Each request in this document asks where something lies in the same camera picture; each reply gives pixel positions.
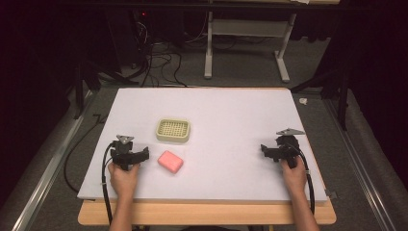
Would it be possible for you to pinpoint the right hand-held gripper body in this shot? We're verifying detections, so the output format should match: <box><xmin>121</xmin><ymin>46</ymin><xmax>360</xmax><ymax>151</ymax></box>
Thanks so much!
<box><xmin>274</xmin><ymin>128</ymin><xmax>306</xmax><ymax>169</ymax></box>

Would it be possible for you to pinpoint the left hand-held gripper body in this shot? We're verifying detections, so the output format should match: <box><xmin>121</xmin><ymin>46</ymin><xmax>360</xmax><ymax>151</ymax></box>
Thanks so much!
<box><xmin>110</xmin><ymin>134</ymin><xmax>140</xmax><ymax>171</ymax></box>

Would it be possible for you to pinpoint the person's left hand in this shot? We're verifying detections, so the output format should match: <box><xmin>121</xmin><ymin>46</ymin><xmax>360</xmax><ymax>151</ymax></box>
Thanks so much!
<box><xmin>107</xmin><ymin>161</ymin><xmax>141</xmax><ymax>200</ymax></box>

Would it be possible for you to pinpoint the person's right hand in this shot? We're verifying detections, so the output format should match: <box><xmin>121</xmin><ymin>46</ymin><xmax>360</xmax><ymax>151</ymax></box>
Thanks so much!
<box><xmin>280</xmin><ymin>156</ymin><xmax>309</xmax><ymax>194</ymax></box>

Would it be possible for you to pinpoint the pink soap bar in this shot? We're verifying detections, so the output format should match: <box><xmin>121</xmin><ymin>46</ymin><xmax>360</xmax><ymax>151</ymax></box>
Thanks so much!
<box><xmin>157</xmin><ymin>149</ymin><xmax>185</xmax><ymax>175</ymax></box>

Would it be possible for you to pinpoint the cream slotted soap dish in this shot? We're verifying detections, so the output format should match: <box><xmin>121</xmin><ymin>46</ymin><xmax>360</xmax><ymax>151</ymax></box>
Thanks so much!
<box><xmin>155</xmin><ymin>117</ymin><xmax>191</xmax><ymax>144</ymax></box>

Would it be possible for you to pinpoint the white foam board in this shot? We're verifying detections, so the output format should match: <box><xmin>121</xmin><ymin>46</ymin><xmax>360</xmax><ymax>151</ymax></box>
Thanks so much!
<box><xmin>77</xmin><ymin>87</ymin><xmax>328</xmax><ymax>204</ymax></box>

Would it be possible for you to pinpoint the black metal stand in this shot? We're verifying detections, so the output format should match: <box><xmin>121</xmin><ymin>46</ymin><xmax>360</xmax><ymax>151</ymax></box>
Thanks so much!
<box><xmin>72</xmin><ymin>59</ymin><xmax>140</xmax><ymax>120</ymax></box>
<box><xmin>290</xmin><ymin>61</ymin><xmax>351</xmax><ymax>131</ymax></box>

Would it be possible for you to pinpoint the wooden table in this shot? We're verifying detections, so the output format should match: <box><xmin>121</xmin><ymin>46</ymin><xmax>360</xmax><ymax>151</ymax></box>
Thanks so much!
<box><xmin>77</xmin><ymin>86</ymin><xmax>338</xmax><ymax>226</ymax></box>

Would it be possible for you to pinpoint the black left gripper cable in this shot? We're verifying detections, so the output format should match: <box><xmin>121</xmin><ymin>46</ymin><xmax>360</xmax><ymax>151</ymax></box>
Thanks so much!
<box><xmin>101</xmin><ymin>141</ymin><xmax>117</xmax><ymax>226</ymax></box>

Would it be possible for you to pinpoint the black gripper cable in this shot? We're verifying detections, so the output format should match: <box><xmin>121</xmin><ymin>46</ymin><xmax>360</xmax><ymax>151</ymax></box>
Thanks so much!
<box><xmin>287</xmin><ymin>142</ymin><xmax>316</xmax><ymax>216</ymax></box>
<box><xmin>101</xmin><ymin>141</ymin><xmax>117</xmax><ymax>226</ymax></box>

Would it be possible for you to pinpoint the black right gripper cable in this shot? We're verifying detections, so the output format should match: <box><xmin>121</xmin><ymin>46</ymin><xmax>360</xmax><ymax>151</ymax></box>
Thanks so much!
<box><xmin>287</xmin><ymin>142</ymin><xmax>316</xmax><ymax>216</ymax></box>

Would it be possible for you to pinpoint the black floor cable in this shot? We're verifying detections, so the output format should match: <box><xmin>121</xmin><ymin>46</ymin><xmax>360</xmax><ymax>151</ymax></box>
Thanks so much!
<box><xmin>63</xmin><ymin>113</ymin><xmax>108</xmax><ymax>194</ymax></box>

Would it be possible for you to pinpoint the aluminium floor rail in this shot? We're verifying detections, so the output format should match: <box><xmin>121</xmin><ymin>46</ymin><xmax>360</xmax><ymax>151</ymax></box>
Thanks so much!
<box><xmin>12</xmin><ymin>90</ymin><xmax>98</xmax><ymax>231</ymax></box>
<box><xmin>322</xmin><ymin>97</ymin><xmax>399</xmax><ymax>231</ymax></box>

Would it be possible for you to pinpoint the tangle of black floor cables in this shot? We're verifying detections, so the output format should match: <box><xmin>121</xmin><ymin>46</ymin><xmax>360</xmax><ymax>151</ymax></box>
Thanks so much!
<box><xmin>129</xmin><ymin>18</ymin><xmax>210</xmax><ymax>89</ymax></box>

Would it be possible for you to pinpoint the white metal desk frame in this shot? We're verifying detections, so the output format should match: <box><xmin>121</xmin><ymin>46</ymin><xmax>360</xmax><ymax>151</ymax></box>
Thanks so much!
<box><xmin>203</xmin><ymin>11</ymin><xmax>298</xmax><ymax>84</ymax></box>

